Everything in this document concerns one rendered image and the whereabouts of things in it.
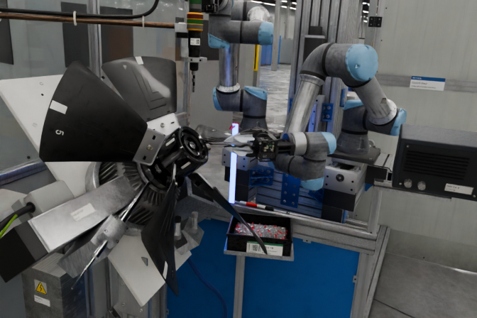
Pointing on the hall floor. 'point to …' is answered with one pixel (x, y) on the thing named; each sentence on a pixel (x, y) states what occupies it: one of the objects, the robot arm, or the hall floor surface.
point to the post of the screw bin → (238, 286)
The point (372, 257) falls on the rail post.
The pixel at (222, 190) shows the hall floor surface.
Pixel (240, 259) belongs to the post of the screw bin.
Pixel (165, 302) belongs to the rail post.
